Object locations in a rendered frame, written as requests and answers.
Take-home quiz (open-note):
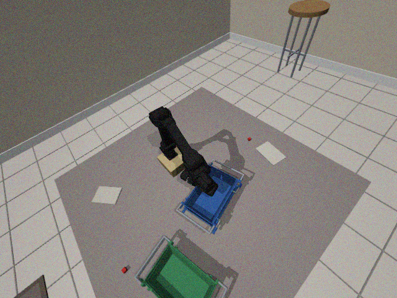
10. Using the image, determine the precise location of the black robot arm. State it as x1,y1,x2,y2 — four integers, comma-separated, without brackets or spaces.
149,106,216,193

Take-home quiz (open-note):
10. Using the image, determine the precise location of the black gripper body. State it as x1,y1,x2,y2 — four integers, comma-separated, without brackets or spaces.
180,168,218,197

